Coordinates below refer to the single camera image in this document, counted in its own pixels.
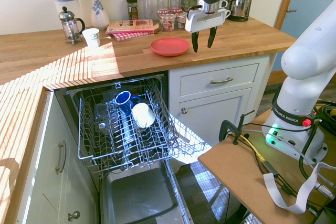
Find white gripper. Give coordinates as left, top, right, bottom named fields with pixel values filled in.
left=185, top=7, right=227, bottom=54

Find red plastic plate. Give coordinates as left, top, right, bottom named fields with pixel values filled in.
left=150, top=37, right=190, bottom=57

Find steel dishwasher door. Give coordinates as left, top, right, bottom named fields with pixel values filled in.
left=100, top=159, right=194, bottom=224

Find labelled jar red checked lid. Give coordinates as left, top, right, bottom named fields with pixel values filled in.
left=156, top=9, right=177, bottom=32
left=175, top=9, right=188, bottom=30

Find stainless steel kettle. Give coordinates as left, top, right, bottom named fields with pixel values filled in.
left=226, top=0, right=253, bottom=23

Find clear bottle green lid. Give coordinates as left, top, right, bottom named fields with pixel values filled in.
left=142, top=0, right=154, bottom=20

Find white cabinet with drawer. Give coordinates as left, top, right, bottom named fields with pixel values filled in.
left=167, top=52, right=278, bottom=167

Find red checked book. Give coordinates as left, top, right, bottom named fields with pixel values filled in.
left=111, top=30, right=159, bottom=42

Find pink cookbook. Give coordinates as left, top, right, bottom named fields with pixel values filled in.
left=106, top=19, right=156, bottom=35

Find black screw clamp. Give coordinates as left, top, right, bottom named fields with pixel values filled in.
left=218, top=110, right=256, bottom=145

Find blue mug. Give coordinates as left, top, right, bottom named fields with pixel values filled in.
left=114, top=90, right=143, bottom=116

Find white vase blue flowers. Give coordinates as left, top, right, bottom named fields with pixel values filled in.
left=89, top=0, right=110, bottom=30

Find white paper cup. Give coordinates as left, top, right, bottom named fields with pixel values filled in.
left=81, top=28, right=101, bottom=49

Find glass French press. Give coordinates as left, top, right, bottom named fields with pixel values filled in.
left=58, top=6, right=86, bottom=46

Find wooden mounting board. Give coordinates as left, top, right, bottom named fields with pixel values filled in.
left=197, top=108, right=336, bottom=224

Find metal plug connector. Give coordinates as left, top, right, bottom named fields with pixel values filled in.
left=313, top=181, right=336, bottom=199

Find white corner cabinet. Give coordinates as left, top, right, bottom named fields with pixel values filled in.
left=15, top=90, right=98, bottom=224

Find metal drawer handle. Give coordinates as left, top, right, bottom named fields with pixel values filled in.
left=210, top=77, right=234, bottom=84

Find wire dishwasher rack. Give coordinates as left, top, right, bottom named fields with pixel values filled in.
left=77, top=76, right=180, bottom=174

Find yellow cable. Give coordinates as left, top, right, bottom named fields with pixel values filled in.
left=240, top=133, right=266, bottom=163

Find grey cable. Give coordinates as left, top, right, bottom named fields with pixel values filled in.
left=240, top=129, right=320, bottom=171

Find black cable bundle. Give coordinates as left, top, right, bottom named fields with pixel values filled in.
left=311, top=99, right=336, bottom=133

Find black inline adapter cable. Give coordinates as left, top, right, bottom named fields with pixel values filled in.
left=258, top=158, right=299, bottom=198

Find metal bar cabinet handle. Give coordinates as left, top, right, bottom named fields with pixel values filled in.
left=55, top=140, right=67, bottom=174

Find white ribbon strap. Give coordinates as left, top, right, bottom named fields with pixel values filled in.
left=262, top=161, right=336, bottom=214

